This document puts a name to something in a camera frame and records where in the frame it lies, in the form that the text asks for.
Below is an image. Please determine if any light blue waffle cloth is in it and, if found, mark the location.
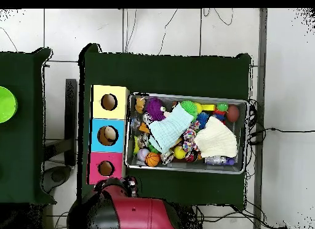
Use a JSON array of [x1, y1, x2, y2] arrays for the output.
[[148, 104, 195, 155]]

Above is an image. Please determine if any shallow mesh bin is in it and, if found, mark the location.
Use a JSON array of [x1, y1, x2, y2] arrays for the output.
[[124, 92, 249, 175]]

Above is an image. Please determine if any wooden box with three holes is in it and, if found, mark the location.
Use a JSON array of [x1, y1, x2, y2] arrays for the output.
[[86, 84, 130, 185]]

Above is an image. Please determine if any purple spiky ball toy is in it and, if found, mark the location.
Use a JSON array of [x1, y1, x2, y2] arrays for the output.
[[144, 97, 167, 122]]

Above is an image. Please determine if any white toy baseball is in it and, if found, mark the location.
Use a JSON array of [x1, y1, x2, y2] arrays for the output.
[[137, 148, 150, 162]]

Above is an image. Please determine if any orange toy basketball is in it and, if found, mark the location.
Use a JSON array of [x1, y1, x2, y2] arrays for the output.
[[145, 151, 161, 167]]

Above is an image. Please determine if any dark green table cloth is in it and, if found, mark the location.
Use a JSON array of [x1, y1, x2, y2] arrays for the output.
[[78, 42, 252, 211], [0, 47, 58, 206]]

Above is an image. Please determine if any cream waffle cloth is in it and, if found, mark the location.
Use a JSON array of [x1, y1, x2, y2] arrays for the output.
[[193, 116, 239, 158]]

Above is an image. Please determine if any maroon ball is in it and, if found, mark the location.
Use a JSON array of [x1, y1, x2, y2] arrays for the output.
[[226, 104, 240, 123]]

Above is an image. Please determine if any black stand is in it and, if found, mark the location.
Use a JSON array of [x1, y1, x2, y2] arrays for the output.
[[44, 78, 78, 166]]

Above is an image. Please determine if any grey rounded floor object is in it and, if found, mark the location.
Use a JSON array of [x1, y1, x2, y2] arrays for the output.
[[41, 166, 73, 193]]

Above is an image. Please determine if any lime green bowl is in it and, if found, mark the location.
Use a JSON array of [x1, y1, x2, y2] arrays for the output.
[[0, 86, 18, 124]]

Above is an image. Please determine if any multicolour rope toy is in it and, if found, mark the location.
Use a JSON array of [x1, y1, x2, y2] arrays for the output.
[[181, 120, 201, 152]]

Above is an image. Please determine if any green stringy puffer ball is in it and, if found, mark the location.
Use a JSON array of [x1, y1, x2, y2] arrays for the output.
[[180, 100, 198, 118]]

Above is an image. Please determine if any blue stringy puffer ball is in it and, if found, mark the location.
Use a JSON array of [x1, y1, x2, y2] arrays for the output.
[[196, 111, 210, 130]]

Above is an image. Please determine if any black cable with plug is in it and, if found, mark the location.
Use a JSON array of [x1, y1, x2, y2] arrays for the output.
[[247, 98, 315, 146]]

